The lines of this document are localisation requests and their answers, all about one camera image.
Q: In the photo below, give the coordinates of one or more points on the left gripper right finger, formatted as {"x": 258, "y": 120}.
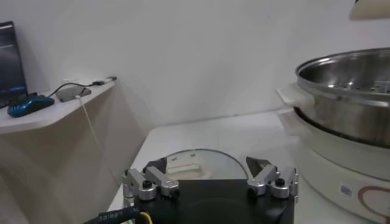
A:
{"x": 265, "y": 176}

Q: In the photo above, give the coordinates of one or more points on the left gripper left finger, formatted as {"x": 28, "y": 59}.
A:
{"x": 158, "y": 179}

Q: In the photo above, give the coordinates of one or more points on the round glass pot lid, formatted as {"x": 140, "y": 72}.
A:
{"x": 207, "y": 164}

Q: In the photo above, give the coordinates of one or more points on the stainless steel steamer basket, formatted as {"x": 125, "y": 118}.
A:
{"x": 344, "y": 112}

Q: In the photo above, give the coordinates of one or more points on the white electric cooker base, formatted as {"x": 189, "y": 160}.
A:
{"x": 335, "y": 170}

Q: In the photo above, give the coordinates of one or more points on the black smartphone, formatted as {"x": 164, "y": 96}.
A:
{"x": 71, "y": 93}

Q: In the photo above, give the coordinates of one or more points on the white side table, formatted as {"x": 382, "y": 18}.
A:
{"x": 45, "y": 117}

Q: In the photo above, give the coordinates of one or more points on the blue computer mouse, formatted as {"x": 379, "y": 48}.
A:
{"x": 30, "y": 105}

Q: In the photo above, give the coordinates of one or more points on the dark computer monitor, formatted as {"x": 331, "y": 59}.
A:
{"x": 10, "y": 61}

